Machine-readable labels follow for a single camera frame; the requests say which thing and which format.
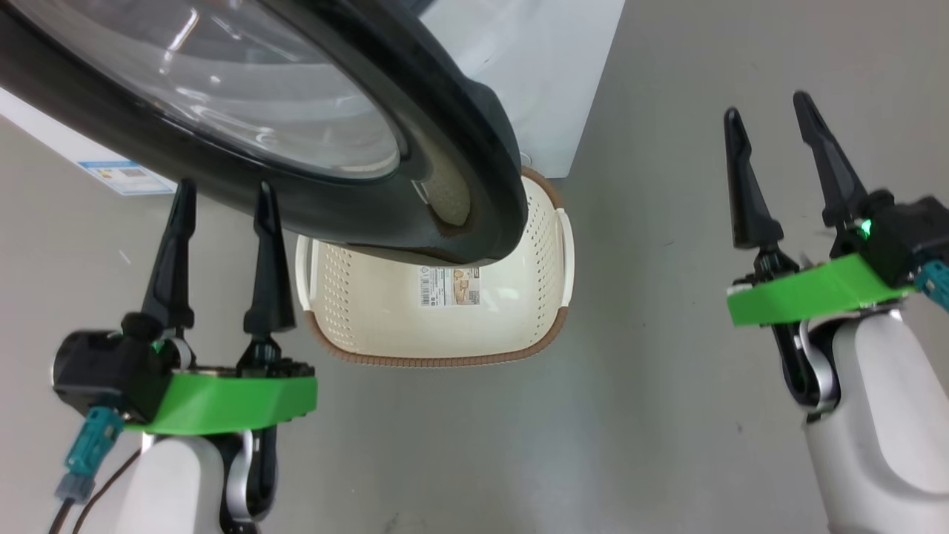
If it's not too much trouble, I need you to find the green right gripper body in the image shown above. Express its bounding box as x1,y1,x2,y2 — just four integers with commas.
727,254,913,327

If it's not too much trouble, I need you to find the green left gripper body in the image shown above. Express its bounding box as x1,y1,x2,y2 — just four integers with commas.
125,337,318,435

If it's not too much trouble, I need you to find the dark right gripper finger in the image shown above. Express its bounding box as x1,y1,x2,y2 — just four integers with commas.
724,108,798,277
793,91,868,227

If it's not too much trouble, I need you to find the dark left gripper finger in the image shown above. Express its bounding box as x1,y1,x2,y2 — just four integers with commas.
243,182,297,342
141,178,197,333

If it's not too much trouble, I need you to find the black round washing machine door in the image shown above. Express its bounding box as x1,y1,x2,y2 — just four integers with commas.
0,0,529,268

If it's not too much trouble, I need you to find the cream perforated laundry basket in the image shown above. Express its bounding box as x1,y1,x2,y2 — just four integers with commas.
295,167,575,368

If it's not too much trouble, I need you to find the white washing machine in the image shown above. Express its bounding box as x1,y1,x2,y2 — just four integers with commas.
0,0,627,197

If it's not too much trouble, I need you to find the blue energy label sticker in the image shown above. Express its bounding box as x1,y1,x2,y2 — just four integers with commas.
78,159,177,196

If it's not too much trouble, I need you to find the barcode product label sticker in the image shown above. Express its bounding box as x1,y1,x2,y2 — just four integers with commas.
420,266,481,307

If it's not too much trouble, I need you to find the teal right cable connector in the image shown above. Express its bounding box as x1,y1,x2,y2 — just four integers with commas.
916,260,949,312

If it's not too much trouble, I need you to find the teal cable connector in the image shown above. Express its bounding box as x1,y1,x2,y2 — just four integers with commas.
56,406,124,505
916,260,949,312

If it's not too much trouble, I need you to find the teal left cable connector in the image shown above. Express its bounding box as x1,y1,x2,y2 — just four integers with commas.
56,406,124,505

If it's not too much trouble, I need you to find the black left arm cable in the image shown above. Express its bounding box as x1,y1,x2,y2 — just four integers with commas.
48,447,143,534

